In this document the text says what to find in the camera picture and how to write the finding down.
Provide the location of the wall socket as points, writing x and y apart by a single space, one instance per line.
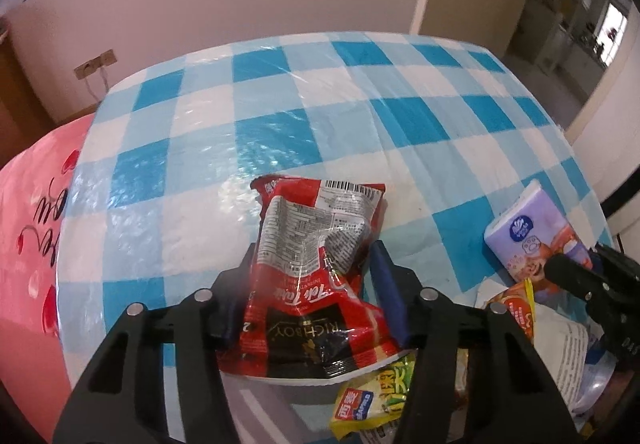
95 64

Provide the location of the orange snack packet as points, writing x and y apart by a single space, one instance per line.
517 309

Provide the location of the purple tissue pack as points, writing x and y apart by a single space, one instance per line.
520 229

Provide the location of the pink printed blanket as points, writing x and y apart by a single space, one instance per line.
30 224

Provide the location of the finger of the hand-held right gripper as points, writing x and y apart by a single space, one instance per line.
620 274
570 274

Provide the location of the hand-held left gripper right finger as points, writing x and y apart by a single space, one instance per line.
387 294

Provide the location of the blue checked tablecloth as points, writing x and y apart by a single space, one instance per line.
300 99

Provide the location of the wooden dresser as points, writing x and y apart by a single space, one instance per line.
15 99

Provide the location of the white wardrobe door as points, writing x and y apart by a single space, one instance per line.
615 134

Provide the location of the red snack packet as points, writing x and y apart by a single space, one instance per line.
300 244

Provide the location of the yellow green snack packet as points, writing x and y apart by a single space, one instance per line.
365 399

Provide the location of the white printed packet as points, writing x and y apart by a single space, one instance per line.
560 364

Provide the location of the small bright window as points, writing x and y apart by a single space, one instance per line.
612 32

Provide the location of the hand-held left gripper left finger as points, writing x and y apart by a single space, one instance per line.
227 324

